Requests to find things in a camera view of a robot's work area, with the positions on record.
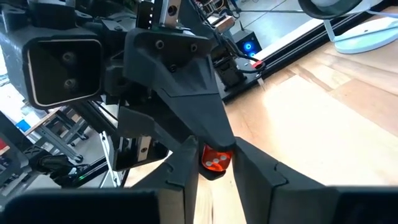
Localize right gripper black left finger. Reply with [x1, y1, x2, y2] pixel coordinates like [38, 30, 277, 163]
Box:
[0, 136, 200, 224]

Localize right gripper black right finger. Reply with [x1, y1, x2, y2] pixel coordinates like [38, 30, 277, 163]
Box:
[231, 136, 398, 224]

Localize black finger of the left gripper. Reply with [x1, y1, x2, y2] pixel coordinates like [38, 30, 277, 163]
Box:
[123, 27, 236, 153]
[117, 93, 227, 182]

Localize small orange die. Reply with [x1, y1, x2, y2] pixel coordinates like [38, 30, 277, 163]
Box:
[201, 144, 233, 172]

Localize grey metal workbench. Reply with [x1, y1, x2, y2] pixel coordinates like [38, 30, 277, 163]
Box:
[23, 107, 91, 163]

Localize black computer blue lights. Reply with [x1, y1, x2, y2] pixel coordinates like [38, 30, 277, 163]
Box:
[232, 29, 264, 58]

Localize black aluminium table frame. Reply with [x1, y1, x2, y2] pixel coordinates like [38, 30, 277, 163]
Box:
[222, 6, 386, 103]

